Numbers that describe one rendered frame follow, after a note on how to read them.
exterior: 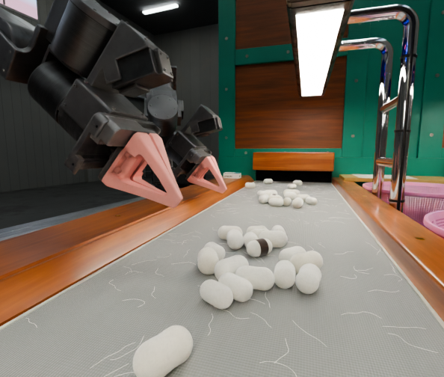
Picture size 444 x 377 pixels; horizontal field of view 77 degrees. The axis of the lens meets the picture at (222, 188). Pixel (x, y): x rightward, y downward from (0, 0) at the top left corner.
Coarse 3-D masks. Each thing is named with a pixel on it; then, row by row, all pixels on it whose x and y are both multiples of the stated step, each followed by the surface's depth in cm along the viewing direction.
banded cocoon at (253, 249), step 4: (268, 240) 33; (248, 244) 32; (252, 244) 32; (256, 244) 32; (268, 244) 33; (248, 248) 32; (252, 248) 32; (256, 248) 32; (260, 248) 32; (248, 252) 32; (252, 252) 32; (256, 252) 32; (260, 252) 32; (268, 252) 33; (252, 256) 32; (256, 256) 32
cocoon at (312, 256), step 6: (306, 252) 28; (312, 252) 28; (294, 258) 28; (300, 258) 27; (306, 258) 27; (312, 258) 28; (318, 258) 28; (294, 264) 27; (300, 264) 27; (318, 264) 28
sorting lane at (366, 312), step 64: (256, 192) 84; (320, 192) 84; (128, 256) 33; (192, 256) 33; (384, 256) 33; (64, 320) 20; (128, 320) 20; (192, 320) 20; (256, 320) 20; (320, 320) 20; (384, 320) 20
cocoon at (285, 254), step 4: (288, 248) 30; (292, 248) 30; (296, 248) 30; (300, 248) 30; (280, 252) 30; (284, 252) 29; (288, 252) 29; (292, 252) 29; (296, 252) 29; (300, 252) 30; (280, 256) 29; (284, 256) 29; (288, 256) 29; (280, 260) 29; (288, 260) 29
